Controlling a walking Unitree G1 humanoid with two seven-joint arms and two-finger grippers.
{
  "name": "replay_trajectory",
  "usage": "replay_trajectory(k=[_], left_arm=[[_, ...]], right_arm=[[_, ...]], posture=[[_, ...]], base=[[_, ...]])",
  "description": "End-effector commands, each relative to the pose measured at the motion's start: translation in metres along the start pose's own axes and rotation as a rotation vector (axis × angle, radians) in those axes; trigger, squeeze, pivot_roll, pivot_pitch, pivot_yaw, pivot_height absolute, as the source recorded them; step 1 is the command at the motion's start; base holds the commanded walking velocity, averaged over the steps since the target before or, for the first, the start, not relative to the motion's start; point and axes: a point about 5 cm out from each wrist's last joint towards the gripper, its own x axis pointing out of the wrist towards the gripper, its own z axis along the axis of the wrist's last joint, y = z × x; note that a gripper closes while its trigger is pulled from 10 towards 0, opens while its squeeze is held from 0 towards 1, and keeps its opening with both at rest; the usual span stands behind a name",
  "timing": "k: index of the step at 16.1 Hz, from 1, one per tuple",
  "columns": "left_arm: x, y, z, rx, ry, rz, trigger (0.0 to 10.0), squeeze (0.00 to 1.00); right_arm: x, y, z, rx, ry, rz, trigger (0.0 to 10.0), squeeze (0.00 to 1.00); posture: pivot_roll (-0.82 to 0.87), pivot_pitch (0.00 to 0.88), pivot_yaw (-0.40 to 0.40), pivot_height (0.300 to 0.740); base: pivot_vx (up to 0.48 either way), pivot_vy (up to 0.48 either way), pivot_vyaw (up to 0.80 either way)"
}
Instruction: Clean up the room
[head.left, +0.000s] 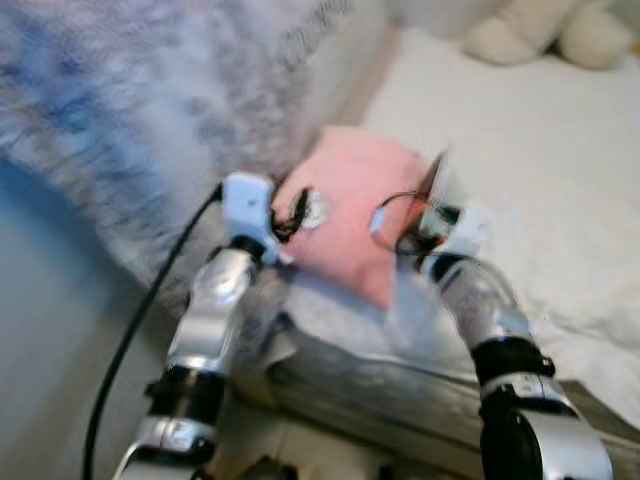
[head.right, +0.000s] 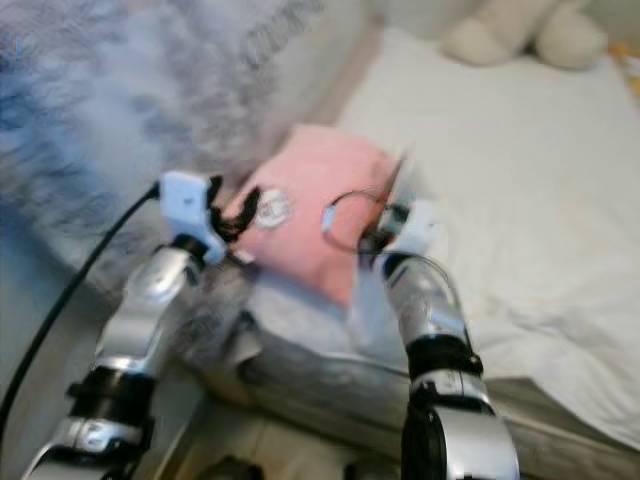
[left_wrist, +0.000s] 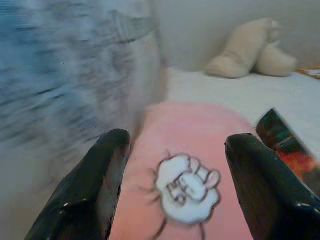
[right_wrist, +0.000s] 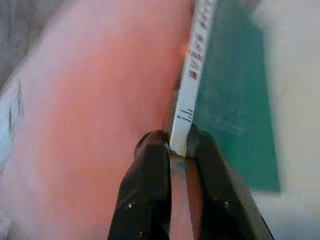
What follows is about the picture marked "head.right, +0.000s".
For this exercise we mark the grey lettering wall decal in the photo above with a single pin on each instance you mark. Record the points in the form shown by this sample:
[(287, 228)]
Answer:
[(280, 35)]

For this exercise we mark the pink pillow with fist print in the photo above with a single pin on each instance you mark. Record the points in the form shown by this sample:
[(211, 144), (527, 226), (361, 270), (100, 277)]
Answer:
[(310, 200)]

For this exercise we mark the beige bed frame rail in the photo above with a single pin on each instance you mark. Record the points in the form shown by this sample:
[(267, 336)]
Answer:
[(345, 75)]

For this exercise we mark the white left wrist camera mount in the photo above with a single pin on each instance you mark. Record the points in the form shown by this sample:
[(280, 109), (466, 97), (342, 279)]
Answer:
[(188, 205)]

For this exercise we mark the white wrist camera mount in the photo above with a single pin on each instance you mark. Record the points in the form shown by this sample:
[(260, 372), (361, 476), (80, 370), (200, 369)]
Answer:
[(422, 225), (188, 205)]

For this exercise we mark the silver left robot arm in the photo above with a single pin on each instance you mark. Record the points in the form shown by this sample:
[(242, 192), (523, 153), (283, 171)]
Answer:
[(155, 320)]

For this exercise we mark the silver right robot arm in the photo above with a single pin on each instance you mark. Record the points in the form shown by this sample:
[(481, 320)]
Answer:
[(440, 310)]

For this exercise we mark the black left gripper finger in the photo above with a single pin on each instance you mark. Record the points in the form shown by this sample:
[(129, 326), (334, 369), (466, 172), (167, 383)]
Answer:
[(248, 205)]

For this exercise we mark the cream plush toy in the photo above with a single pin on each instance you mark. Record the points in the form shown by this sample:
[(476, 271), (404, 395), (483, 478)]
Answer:
[(520, 30)]

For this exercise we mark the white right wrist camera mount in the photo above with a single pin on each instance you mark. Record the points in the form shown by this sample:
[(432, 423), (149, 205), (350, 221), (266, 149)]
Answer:
[(422, 225)]

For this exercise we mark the white quilted mattress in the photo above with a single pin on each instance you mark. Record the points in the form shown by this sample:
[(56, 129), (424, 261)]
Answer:
[(490, 180)]

